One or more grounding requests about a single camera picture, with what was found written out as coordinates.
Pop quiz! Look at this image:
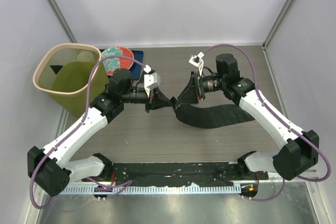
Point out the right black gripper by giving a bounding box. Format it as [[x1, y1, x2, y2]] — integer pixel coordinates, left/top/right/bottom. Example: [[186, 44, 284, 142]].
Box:
[[177, 71, 226, 105]]

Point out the blue tray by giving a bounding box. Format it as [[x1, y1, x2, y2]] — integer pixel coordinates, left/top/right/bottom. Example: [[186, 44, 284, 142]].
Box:
[[129, 50, 144, 80]]

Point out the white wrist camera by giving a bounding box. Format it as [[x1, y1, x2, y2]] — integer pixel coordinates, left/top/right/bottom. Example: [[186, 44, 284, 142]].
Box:
[[188, 52, 204, 76], [143, 65, 161, 97]]

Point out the black trash bag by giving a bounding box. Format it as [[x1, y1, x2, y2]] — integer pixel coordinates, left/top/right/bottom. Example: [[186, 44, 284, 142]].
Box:
[[171, 97, 254, 129]]

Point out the purple cable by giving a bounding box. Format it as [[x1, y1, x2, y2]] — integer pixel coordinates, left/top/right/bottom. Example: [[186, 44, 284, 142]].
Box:
[[29, 56, 152, 210], [194, 44, 332, 201]]

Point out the red patterned plate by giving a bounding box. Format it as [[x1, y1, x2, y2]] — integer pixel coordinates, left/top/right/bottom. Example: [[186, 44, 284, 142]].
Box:
[[101, 46, 134, 76]]

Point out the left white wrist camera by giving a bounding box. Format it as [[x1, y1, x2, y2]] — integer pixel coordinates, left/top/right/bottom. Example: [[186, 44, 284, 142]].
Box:
[[143, 65, 161, 97]]

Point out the white slotted cable duct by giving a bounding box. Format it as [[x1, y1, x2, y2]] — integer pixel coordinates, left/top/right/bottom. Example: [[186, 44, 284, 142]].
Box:
[[61, 183, 241, 195]]

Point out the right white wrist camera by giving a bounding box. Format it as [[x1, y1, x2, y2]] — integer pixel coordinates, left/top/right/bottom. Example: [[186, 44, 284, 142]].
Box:
[[188, 52, 204, 76]]

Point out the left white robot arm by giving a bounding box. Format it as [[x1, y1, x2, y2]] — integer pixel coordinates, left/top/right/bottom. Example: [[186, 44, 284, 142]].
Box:
[[27, 67, 172, 197]]

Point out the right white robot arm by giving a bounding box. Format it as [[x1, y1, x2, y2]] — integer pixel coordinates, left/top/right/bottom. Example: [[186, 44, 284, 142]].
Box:
[[175, 53, 319, 180]]

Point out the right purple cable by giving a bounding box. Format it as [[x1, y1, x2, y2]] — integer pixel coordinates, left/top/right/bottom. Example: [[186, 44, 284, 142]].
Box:
[[194, 44, 332, 201]]

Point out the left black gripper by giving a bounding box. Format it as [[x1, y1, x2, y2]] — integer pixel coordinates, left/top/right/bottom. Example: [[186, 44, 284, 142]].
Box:
[[121, 87, 172, 113]]

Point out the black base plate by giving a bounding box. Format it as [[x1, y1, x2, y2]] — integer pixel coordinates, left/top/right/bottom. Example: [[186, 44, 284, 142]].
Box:
[[94, 162, 269, 187]]

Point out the olive green trash bin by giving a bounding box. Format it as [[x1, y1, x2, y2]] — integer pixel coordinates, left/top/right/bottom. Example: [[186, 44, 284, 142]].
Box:
[[33, 43, 108, 118]]

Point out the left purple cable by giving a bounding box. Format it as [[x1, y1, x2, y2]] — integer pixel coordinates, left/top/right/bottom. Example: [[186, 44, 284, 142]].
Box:
[[29, 56, 152, 210]]

